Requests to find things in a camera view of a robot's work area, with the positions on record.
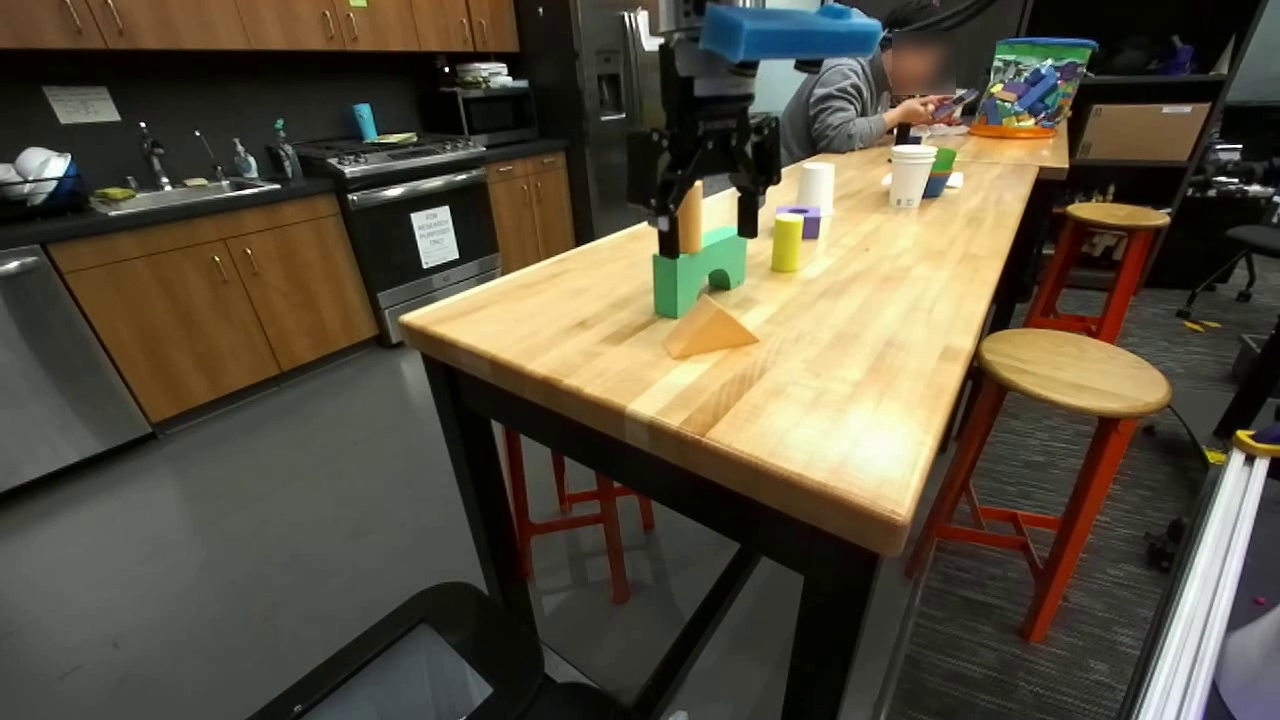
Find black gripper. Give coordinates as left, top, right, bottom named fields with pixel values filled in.
left=643, top=57, right=786, bottom=262

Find yellow foam cylinder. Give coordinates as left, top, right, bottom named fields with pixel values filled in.
left=766, top=210, right=809, bottom=279

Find natural wooden cylinder block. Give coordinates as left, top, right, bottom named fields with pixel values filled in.
left=677, top=176, right=709, bottom=260

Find wooden triangle wedge block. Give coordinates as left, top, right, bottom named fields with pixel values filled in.
left=659, top=295, right=764, bottom=362

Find butcher block table black legs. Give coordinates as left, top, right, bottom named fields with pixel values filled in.
left=394, top=126, right=1073, bottom=720

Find plain white paper cup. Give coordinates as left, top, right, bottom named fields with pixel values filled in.
left=795, top=154, right=840, bottom=222

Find stainless steel refrigerator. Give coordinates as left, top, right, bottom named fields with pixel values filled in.
left=514, top=0, right=678, bottom=248

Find narrow wooden base cabinet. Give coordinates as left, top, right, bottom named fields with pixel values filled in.
left=484, top=148, right=581, bottom=274

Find blue foam wrist pad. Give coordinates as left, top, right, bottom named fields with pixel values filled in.
left=694, top=0, right=886, bottom=69

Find ribbed white cup stack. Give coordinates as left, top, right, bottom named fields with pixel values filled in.
left=883, top=139, right=938, bottom=210

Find steel microwave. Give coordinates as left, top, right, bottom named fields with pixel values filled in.
left=441, top=78, right=538, bottom=142

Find small white printed notice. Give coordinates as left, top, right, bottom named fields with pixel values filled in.
left=408, top=200, right=462, bottom=274

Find black and steel oven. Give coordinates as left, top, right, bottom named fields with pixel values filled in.
left=298, top=135, right=504, bottom=349

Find wooden stool with orange legs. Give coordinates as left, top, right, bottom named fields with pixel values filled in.
left=494, top=423, right=659, bottom=613
left=1021, top=195, right=1174, bottom=342
left=906, top=323, right=1174, bottom=646

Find colourful toy box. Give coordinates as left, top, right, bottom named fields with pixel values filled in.
left=976, top=31, right=1101, bottom=142

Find clear soap bottle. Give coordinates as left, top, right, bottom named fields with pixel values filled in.
left=225, top=132, right=265, bottom=187

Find wide wooden base cabinet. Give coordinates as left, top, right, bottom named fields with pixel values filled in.
left=43, top=191, right=385, bottom=428

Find black office chair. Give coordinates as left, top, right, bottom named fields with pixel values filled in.
left=1174, top=215, right=1280, bottom=323

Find chrome sink faucet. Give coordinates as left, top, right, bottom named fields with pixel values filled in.
left=131, top=115, right=181, bottom=195

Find white board panel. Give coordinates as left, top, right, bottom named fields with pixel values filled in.
left=1128, top=428, right=1280, bottom=720

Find stainless steel dishwasher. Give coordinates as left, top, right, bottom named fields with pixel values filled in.
left=0, top=245, right=155, bottom=499

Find dish rack with dishes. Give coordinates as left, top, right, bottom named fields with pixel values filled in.
left=0, top=139, right=87, bottom=215

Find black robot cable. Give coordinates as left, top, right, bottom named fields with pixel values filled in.
left=916, top=0, right=1008, bottom=43

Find wooden wall cabinets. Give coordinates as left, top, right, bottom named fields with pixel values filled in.
left=0, top=0, right=524, bottom=57

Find white wall plate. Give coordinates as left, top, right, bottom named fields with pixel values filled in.
left=37, top=78, right=124, bottom=132

